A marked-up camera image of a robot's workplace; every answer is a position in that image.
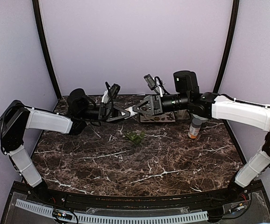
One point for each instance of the black right corner post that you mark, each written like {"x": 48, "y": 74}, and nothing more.
{"x": 228, "y": 45}

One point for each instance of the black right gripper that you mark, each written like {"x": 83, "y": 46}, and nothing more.
{"x": 158, "y": 108}

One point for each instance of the right circuit board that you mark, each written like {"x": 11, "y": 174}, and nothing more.
{"x": 238, "y": 207}

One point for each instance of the teal ribbed small bowl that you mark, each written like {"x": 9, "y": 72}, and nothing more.
{"x": 203, "y": 120}

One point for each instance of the green pill organizer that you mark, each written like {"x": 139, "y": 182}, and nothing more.
{"x": 136, "y": 138}

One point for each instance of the left circuit board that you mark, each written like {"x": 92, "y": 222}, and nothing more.
{"x": 61, "y": 215}

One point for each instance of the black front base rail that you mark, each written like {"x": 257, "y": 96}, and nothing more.
{"x": 214, "y": 202}

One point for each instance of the circuit board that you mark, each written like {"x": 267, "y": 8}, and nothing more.
{"x": 61, "y": 215}
{"x": 238, "y": 207}

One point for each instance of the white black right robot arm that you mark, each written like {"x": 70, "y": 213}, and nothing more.
{"x": 214, "y": 106}

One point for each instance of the cream floral ceramic mug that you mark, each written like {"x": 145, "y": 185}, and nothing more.
{"x": 181, "y": 115}

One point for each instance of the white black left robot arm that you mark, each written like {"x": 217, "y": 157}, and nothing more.
{"x": 18, "y": 118}

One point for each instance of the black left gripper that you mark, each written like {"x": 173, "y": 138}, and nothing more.
{"x": 104, "y": 109}

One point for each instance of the black left corner post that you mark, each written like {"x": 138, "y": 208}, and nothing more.
{"x": 44, "y": 47}

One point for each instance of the floral square ceramic plate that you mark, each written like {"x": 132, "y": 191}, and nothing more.
{"x": 168, "y": 117}

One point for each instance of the black corner post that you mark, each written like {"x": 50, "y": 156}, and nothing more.
{"x": 228, "y": 45}
{"x": 44, "y": 47}

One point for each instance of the white slotted cable duct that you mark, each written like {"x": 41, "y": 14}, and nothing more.
{"x": 109, "y": 216}

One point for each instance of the small white pill bottle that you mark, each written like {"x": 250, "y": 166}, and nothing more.
{"x": 128, "y": 112}

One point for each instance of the orange grey-capped pill bottle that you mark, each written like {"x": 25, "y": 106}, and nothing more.
{"x": 194, "y": 128}

